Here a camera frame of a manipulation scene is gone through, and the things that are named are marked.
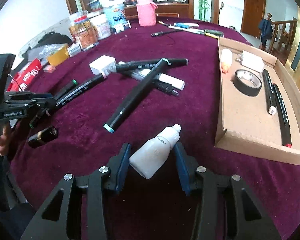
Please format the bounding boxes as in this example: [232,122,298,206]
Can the white plastic dropper bottle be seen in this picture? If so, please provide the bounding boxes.
[129,124,181,179]

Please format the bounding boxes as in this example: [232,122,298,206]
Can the black marker blue caps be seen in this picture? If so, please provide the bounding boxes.
[103,58,171,134]

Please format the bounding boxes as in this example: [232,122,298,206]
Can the black tape roll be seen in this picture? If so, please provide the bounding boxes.
[233,69,262,97]

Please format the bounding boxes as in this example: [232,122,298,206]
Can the white bottle orange cap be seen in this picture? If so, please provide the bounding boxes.
[221,48,233,73]

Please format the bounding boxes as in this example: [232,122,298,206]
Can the white paint marker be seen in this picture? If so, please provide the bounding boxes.
[139,69,185,90]

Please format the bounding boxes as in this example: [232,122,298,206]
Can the black marker red cap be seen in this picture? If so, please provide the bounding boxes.
[273,83,292,148]

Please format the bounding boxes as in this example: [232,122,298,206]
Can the black marker grey cap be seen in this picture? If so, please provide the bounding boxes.
[262,69,277,115]

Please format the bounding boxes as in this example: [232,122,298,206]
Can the white charger cube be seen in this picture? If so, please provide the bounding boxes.
[237,50,264,73]

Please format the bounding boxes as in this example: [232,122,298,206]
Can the person's left hand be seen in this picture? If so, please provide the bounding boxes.
[0,122,13,157]

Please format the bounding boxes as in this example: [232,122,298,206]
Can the red cardboard box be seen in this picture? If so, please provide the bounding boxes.
[6,59,42,92]

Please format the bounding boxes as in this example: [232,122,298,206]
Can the jar with red lid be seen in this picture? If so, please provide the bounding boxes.
[71,15,97,50]

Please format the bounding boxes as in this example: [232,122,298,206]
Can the cardboard box tray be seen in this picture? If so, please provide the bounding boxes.
[215,37,300,165]

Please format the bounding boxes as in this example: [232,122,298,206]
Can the black pen on table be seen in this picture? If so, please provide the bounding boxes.
[151,30,180,37]

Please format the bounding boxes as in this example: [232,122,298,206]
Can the pink knitted container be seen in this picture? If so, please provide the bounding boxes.
[136,0,158,27]

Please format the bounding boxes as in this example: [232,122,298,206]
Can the person in blue jacket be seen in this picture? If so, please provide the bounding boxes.
[258,12,273,50]

